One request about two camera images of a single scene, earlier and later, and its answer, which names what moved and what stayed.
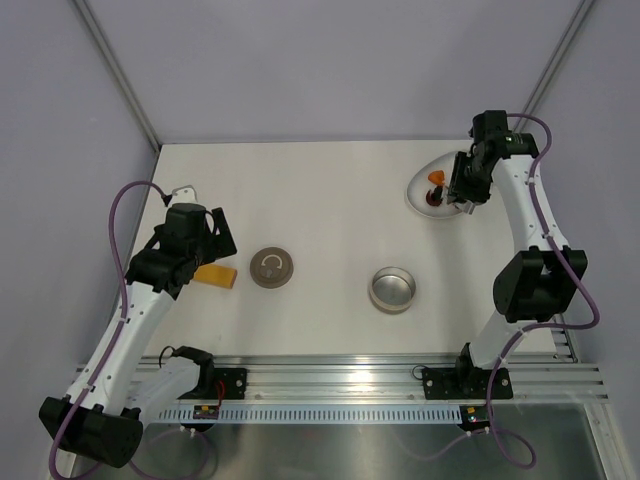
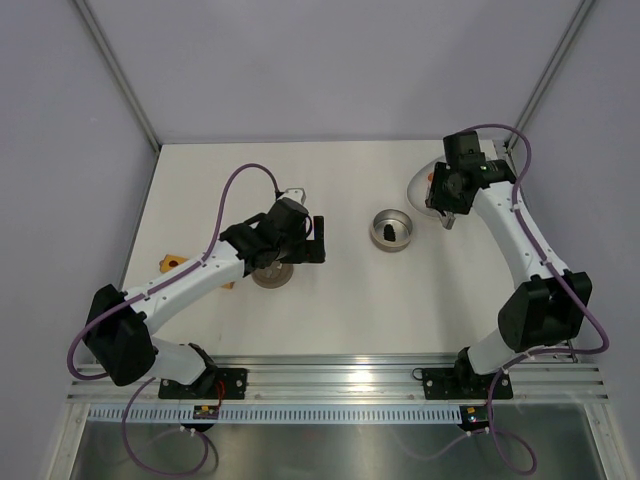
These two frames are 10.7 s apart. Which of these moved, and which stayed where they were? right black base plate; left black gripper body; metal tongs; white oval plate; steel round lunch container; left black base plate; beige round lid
Moved: left black gripper body; steel round lunch container; metal tongs
Stayed: right black base plate; left black base plate; beige round lid; white oval plate
